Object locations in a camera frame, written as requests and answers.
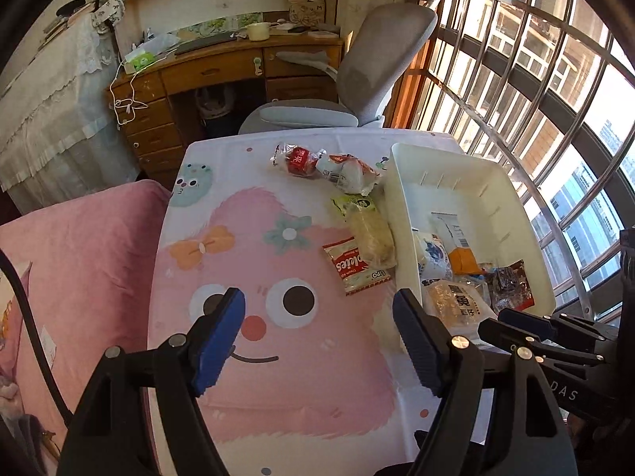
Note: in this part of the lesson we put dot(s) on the black hat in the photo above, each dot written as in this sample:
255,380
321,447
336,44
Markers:
69,6

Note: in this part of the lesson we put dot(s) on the green snack packet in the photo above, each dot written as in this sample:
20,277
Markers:
347,203

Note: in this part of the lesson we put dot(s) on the clear golden snack packet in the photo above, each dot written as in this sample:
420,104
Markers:
454,305

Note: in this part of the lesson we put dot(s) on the green tissue box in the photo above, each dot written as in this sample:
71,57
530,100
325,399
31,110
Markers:
138,63

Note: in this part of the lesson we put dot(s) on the lace covered cabinet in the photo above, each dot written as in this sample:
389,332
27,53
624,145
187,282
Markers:
59,109

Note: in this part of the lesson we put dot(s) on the white blueberry print packet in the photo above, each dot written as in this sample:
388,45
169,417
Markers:
432,254

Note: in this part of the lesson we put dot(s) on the black keyboard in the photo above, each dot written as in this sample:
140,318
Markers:
203,43

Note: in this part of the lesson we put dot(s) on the wooden desk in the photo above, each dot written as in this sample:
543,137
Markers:
213,74

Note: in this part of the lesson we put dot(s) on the printed pillow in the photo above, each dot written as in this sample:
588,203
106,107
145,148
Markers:
10,317

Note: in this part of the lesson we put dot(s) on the pink printed tablecloth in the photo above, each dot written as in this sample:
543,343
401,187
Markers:
273,382

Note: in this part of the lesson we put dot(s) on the beige patterned box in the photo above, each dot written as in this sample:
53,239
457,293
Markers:
307,10

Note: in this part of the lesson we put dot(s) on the pink blanket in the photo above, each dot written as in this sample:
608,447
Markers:
89,267

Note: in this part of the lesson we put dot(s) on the red white cookie packet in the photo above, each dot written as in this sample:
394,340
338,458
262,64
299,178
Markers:
354,265

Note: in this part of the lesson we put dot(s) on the grey office chair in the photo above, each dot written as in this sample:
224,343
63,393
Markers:
382,49

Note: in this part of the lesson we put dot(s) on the clear walnut date packet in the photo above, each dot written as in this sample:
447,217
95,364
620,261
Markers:
511,287

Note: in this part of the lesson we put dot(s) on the cream pot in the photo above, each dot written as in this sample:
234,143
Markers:
258,32

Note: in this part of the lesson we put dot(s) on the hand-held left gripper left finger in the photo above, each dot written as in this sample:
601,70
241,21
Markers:
221,342

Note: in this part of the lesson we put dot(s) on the white plastic bin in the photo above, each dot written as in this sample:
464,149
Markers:
461,193

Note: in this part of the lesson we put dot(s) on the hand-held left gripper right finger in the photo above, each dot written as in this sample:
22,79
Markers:
419,342

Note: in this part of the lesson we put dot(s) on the metal window grille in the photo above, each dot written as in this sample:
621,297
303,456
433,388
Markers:
545,84

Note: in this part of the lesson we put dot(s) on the plastic trash bag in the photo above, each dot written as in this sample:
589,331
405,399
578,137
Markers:
213,104

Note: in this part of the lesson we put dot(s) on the grey white snack packet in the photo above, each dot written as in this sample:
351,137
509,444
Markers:
350,173

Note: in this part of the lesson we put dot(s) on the white card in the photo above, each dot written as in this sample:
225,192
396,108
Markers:
50,341

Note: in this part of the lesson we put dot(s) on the pale rice cracker packet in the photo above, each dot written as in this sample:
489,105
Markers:
372,233

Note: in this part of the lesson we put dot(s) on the floral cloth bag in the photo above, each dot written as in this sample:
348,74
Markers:
109,10

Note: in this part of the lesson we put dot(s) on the clear plastic bag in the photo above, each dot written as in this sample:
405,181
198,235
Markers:
154,44

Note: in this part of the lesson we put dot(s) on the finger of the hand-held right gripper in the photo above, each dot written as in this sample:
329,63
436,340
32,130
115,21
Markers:
526,318
506,332

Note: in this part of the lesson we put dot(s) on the red snack packet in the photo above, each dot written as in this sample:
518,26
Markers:
297,161

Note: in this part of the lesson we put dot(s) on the white brown snack packet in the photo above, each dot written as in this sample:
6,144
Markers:
454,233

